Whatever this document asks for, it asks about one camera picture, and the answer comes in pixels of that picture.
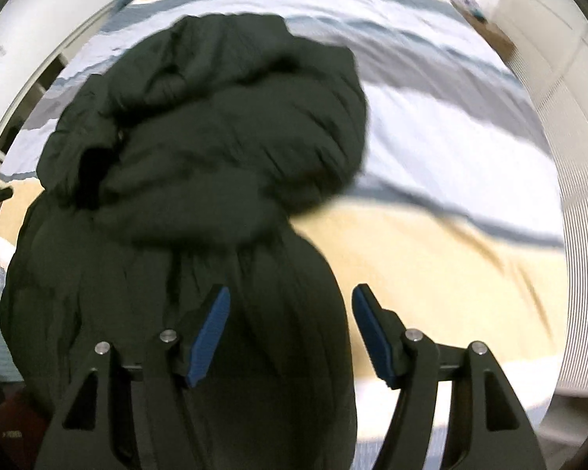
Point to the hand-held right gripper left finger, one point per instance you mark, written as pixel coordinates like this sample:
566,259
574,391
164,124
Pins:
208,333

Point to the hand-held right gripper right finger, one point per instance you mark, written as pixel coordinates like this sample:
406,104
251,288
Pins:
375,338

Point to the black puffer coat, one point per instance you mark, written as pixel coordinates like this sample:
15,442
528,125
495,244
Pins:
201,181

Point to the white shelf unit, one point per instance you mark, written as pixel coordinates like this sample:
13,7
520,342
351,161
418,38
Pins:
10,122

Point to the striped bed duvet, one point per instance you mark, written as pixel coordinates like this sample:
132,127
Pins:
446,181

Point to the white wardrobe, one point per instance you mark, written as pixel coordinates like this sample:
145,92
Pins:
568,107

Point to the wooden nightstand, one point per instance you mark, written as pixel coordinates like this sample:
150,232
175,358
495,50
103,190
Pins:
500,39

